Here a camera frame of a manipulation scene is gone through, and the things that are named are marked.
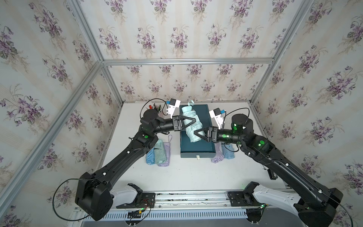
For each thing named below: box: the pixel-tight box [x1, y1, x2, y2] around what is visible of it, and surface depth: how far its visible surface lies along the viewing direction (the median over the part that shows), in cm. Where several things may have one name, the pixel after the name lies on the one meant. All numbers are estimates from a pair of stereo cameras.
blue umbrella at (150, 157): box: [146, 147, 156, 166], surface depth 86 cm
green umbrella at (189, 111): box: [181, 99, 205, 143], surface depth 61 cm
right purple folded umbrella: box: [210, 141, 225, 164], surface depth 87 cm
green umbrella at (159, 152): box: [154, 139, 167, 165], surface depth 85 cm
